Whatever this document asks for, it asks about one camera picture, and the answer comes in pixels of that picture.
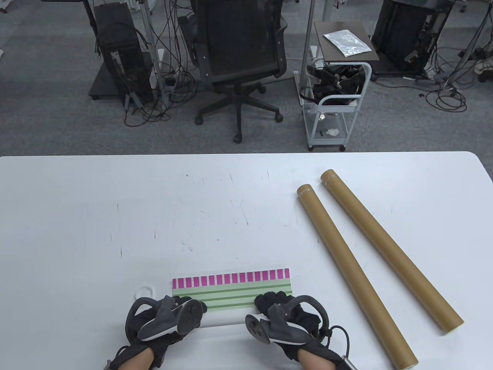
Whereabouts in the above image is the green striped mouse pad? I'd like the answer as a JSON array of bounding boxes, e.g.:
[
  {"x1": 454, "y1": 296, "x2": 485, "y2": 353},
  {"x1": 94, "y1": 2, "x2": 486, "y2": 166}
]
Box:
[{"x1": 172, "y1": 268, "x2": 295, "y2": 329}]

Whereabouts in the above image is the black computer tower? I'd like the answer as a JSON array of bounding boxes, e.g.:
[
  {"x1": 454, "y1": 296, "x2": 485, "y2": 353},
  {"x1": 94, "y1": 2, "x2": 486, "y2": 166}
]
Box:
[
  {"x1": 94, "y1": 3, "x2": 154, "y2": 104},
  {"x1": 372, "y1": 0, "x2": 453, "y2": 76}
]

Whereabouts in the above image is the person's left forearm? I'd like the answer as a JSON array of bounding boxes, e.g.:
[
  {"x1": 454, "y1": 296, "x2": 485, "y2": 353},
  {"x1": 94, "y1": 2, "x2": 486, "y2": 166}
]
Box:
[{"x1": 123, "y1": 349, "x2": 156, "y2": 370}]

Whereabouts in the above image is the brown side table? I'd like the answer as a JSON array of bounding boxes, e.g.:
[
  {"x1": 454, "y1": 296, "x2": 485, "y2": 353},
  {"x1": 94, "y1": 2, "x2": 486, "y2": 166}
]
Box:
[{"x1": 314, "y1": 21, "x2": 380, "y2": 63}]

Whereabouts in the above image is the silver plastic bag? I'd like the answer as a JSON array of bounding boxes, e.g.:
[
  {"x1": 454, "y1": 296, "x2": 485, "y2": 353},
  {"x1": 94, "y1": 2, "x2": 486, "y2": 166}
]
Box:
[{"x1": 323, "y1": 30, "x2": 373, "y2": 57}]

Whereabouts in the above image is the tangle of black cables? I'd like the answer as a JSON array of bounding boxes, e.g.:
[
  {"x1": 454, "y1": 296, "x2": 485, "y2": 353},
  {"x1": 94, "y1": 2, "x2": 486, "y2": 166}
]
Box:
[
  {"x1": 422, "y1": 37, "x2": 493, "y2": 113},
  {"x1": 122, "y1": 0, "x2": 199, "y2": 128}
]

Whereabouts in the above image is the grey hand tracker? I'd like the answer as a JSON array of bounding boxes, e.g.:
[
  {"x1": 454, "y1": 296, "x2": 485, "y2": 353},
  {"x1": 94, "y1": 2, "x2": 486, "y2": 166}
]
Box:
[
  {"x1": 245, "y1": 295, "x2": 330, "y2": 345},
  {"x1": 125, "y1": 296, "x2": 204, "y2": 342}
]

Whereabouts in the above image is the person's right hand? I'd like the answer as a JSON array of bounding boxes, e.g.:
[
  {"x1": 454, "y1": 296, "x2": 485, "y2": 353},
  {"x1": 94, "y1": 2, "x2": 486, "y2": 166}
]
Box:
[{"x1": 254, "y1": 291, "x2": 342, "y2": 363}]

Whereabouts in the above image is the white power strip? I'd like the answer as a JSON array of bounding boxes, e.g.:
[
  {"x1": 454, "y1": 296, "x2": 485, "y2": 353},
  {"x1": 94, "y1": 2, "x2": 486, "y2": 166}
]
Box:
[{"x1": 473, "y1": 57, "x2": 493, "y2": 76}]

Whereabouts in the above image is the brown cardboard mailing tube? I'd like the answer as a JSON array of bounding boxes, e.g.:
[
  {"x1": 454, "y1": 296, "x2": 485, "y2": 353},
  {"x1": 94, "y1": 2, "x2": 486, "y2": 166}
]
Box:
[
  {"x1": 297, "y1": 185, "x2": 419, "y2": 367},
  {"x1": 320, "y1": 170, "x2": 464, "y2": 334}
]

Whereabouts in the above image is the silver metal frame post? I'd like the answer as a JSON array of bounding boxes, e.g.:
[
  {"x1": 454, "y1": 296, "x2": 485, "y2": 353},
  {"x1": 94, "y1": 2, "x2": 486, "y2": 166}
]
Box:
[
  {"x1": 138, "y1": 0, "x2": 170, "y2": 105},
  {"x1": 300, "y1": 0, "x2": 317, "y2": 91}
]

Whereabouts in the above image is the dark grey floor plate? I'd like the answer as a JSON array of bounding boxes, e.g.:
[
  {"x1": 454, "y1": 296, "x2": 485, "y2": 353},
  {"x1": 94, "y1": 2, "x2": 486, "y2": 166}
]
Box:
[{"x1": 89, "y1": 61, "x2": 124, "y2": 101}]

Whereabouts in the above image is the white rolling cart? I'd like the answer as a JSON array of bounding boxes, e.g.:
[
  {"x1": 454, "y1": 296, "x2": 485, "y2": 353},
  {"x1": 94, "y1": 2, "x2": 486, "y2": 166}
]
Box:
[{"x1": 295, "y1": 58, "x2": 373, "y2": 151}]

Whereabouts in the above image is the person's left hand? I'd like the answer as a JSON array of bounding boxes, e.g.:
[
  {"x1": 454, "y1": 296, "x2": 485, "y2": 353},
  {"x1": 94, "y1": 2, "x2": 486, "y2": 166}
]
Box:
[{"x1": 112, "y1": 296, "x2": 208, "y2": 369}]

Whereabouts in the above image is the black headset gear pile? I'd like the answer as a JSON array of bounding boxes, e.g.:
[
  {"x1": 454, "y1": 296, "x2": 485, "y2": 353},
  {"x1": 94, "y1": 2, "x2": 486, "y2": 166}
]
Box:
[{"x1": 300, "y1": 64, "x2": 366, "y2": 106}]

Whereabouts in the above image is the black office chair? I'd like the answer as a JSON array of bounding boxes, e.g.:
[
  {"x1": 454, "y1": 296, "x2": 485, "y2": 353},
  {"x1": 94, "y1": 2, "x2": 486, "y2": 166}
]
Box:
[{"x1": 179, "y1": 0, "x2": 288, "y2": 144}]

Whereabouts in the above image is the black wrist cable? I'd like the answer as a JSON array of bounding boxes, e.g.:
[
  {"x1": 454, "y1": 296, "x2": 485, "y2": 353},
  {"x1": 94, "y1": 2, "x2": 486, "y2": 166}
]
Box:
[
  {"x1": 327, "y1": 326, "x2": 351, "y2": 359},
  {"x1": 106, "y1": 345, "x2": 129, "y2": 370}
]

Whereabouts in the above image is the person's right forearm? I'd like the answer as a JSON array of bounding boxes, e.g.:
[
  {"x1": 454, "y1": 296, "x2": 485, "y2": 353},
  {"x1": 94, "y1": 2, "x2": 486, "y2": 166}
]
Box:
[{"x1": 300, "y1": 348, "x2": 339, "y2": 370}]

